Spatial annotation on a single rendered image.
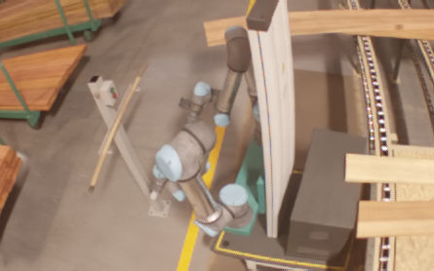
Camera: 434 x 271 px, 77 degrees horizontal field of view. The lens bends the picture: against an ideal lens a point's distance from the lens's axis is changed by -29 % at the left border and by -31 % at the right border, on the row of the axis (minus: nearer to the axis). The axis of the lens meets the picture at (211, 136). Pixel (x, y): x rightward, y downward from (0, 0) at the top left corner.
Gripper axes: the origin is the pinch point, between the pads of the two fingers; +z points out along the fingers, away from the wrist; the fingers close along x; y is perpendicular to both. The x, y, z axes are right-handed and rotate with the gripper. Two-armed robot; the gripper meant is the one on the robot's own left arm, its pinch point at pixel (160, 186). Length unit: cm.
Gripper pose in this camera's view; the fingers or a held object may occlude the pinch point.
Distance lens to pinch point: 195.0
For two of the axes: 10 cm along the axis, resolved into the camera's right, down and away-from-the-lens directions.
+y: -8.9, -4.5, 0.4
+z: -1.5, 3.8, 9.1
